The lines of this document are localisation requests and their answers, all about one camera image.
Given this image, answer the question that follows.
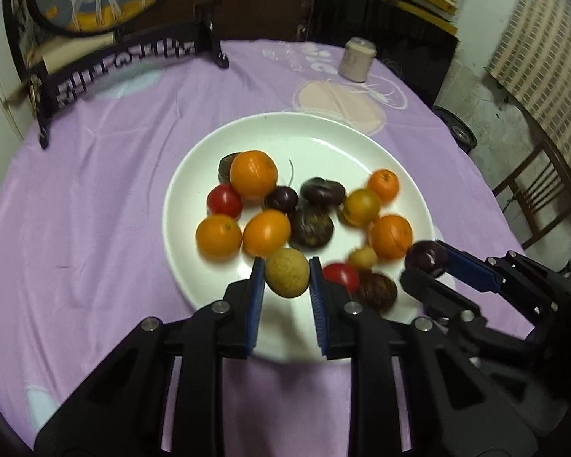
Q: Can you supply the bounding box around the red cherry tomato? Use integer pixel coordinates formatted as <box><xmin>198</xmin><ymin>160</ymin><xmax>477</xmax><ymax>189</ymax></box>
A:
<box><xmin>322</xmin><ymin>263</ymin><xmax>361</xmax><ymax>293</ymax></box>
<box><xmin>206</xmin><ymin>184</ymin><xmax>244</xmax><ymax>218</ymax></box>

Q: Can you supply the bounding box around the round deer painting screen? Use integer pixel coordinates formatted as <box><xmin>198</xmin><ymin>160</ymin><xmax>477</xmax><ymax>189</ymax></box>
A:
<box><xmin>2</xmin><ymin>0</ymin><xmax>230</xmax><ymax>150</ymax></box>

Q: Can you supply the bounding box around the black round stand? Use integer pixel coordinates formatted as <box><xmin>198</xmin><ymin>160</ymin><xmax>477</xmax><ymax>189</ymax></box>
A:
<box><xmin>433</xmin><ymin>106</ymin><xmax>478</xmax><ymax>154</ymax></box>

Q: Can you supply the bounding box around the white oval plate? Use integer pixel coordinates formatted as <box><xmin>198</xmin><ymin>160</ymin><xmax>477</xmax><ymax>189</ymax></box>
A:
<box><xmin>162</xmin><ymin>112</ymin><xmax>435</xmax><ymax>363</ymax></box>

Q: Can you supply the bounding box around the large yellow longan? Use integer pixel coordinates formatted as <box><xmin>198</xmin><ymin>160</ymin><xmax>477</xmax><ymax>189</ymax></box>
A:
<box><xmin>265</xmin><ymin>248</ymin><xmax>311</xmax><ymax>299</ymax></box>

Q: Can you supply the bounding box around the large brown water chestnut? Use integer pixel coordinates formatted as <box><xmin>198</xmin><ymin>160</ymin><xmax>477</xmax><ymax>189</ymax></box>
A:
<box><xmin>352</xmin><ymin>269</ymin><xmax>399</xmax><ymax>314</ymax></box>
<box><xmin>288</xmin><ymin>202</ymin><xmax>336</xmax><ymax>251</ymax></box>

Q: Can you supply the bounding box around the small orange tangerine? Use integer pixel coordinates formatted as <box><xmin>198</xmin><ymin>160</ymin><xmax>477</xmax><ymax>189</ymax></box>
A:
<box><xmin>367</xmin><ymin>169</ymin><xmax>400</xmax><ymax>203</ymax></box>

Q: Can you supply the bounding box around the woven wall mat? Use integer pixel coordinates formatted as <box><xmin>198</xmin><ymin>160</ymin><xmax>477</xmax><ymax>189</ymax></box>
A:
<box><xmin>485</xmin><ymin>0</ymin><xmax>571</xmax><ymax>163</ymax></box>

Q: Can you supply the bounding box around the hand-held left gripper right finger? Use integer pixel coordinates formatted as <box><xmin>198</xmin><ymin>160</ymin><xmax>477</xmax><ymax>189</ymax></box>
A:
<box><xmin>308</xmin><ymin>256</ymin><xmax>538</xmax><ymax>457</ymax></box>

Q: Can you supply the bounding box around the black panel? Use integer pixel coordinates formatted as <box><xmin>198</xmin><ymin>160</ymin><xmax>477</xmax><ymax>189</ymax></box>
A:
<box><xmin>309</xmin><ymin>0</ymin><xmax>459</xmax><ymax>105</ymax></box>

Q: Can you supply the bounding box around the medium brown water chestnut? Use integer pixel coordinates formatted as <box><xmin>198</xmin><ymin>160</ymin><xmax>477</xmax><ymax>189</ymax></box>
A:
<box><xmin>299</xmin><ymin>177</ymin><xmax>347</xmax><ymax>207</ymax></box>

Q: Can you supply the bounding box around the greenish tangerine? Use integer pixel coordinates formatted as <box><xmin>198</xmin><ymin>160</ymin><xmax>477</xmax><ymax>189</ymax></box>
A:
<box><xmin>339</xmin><ymin>188</ymin><xmax>382</xmax><ymax>228</ymax></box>

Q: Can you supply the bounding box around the dark plum with stem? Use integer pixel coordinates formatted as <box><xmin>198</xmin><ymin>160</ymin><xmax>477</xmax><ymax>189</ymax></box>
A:
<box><xmin>264</xmin><ymin>159</ymin><xmax>300</xmax><ymax>214</ymax></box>

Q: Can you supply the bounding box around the brown wooden cabinet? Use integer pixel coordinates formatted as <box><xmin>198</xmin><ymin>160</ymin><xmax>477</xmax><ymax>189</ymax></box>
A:
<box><xmin>162</xmin><ymin>0</ymin><xmax>315</xmax><ymax>41</ymax></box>

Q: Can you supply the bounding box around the small brown water chestnut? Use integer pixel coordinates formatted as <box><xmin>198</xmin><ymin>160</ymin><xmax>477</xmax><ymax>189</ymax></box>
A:
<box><xmin>218</xmin><ymin>152</ymin><xmax>243</xmax><ymax>185</ymax></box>

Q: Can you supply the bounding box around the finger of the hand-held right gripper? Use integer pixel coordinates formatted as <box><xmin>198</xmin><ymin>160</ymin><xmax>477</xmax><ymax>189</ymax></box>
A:
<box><xmin>400</xmin><ymin>267</ymin><xmax>519</xmax><ymax>358</ymax></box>
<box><xmin>433</xmin><ymin>240</ymin><xmax>571</xmax><ymax>315</ymax></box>

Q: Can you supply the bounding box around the purple printed blanket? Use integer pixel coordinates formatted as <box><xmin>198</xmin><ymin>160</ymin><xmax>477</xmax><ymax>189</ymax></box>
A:
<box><xmin>0</xmin><ymin>38</ymin><xmax>538</xmax><ymax>457</ymax></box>

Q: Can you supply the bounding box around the brown wooden chair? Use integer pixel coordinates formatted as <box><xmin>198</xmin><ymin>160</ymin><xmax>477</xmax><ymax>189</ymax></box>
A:
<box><xmin>492</xmin><ymin>138</ymin><xmax>571</xmax><ymax>251</ymax></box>

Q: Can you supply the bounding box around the beige drink can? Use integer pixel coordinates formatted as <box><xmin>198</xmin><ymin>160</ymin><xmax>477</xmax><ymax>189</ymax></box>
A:
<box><xmin>339</xmin><ymin>37</ymin><xmax>378</xmax><ymax>83</ymax></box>

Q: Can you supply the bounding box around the small yellow longan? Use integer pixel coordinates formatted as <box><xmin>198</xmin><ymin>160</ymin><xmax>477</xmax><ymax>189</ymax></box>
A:
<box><xmin>346</xmin><ymin>245</ymin><xmax>378</xmax><ymax>270</ymax></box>

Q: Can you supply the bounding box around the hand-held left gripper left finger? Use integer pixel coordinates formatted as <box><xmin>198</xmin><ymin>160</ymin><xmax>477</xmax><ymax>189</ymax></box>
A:
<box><xmin>33</xmin><ymin>256</ymin><xmax>267</xmax><ymax>457</ymax></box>

